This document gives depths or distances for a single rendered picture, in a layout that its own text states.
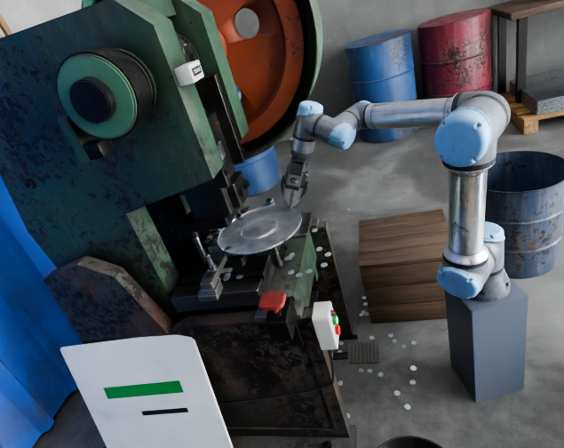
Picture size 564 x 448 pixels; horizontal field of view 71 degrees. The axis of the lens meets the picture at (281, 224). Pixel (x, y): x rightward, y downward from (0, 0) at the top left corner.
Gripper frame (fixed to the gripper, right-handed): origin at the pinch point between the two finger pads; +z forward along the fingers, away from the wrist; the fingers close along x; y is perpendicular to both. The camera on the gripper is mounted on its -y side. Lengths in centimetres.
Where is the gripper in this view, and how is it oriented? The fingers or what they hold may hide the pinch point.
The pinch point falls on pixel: (289, 205)
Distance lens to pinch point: 136.9
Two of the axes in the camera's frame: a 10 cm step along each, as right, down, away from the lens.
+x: -9.8, -2.2, 0.3
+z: -1.7, 8.3, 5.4
